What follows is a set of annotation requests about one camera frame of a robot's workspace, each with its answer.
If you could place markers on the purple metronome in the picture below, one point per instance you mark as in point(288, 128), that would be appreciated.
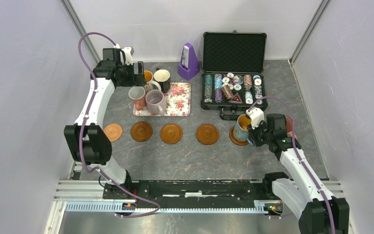
point(189, 65)

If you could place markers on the black poker chip case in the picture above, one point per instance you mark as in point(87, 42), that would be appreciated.
point(235, 59)

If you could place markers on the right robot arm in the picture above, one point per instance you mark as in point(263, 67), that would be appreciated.
point(317, 209)

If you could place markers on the woven rattan coaster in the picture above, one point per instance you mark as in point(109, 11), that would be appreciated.
point(113, 131)

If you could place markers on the white mug orange inside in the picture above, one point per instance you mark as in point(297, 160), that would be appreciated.
point(151, 84)

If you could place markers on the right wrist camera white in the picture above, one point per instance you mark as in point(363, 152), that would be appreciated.
point(256, 116)

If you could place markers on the wooden coaster three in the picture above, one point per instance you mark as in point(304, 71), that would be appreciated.
point(171, 133)

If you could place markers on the teal poker chip stack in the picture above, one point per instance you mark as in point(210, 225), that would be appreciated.
point(208, 88)

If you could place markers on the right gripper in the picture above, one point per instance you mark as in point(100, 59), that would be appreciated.
point(252, 134)

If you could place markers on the black mug white inside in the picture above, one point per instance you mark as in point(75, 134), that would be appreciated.
point(162, 76)

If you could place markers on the wooden coaster two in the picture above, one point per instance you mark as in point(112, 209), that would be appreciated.
point(234, 140)

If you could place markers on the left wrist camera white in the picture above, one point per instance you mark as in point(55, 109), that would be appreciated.
point(127, 58)

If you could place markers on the blue mug orange inside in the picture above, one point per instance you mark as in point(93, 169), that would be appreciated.
point(240, 131)

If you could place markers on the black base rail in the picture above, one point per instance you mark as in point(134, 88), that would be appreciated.
point(193, 194)

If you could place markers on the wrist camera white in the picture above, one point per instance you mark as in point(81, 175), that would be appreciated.
point(127, 58)
point(256, 116)

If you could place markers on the floral tray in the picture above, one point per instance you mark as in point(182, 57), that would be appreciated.
point(178, 101)

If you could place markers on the all in triangle marker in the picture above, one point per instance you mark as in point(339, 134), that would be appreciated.
point(236, 99)

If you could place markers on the wooden coaster one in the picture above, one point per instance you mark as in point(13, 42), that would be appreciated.
point(141, 131)

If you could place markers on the wooden coaster four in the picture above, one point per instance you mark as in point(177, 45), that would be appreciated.
point(207, 134)

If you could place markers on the salmon mug white inside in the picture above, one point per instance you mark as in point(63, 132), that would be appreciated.
point(138, 95)

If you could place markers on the lilac mug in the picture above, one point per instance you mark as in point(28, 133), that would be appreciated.
point(156, 102)

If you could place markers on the orange poker chip stack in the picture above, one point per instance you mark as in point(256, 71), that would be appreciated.
point(227, 92)

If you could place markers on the pink mug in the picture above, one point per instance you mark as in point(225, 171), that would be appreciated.
point(289, 126)

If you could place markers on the purple poker chip stack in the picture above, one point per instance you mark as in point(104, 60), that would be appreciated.
point(218, 95)

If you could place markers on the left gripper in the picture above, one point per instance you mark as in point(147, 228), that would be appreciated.
point(135, 80)

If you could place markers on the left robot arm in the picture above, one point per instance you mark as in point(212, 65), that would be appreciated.
point(86, 139)

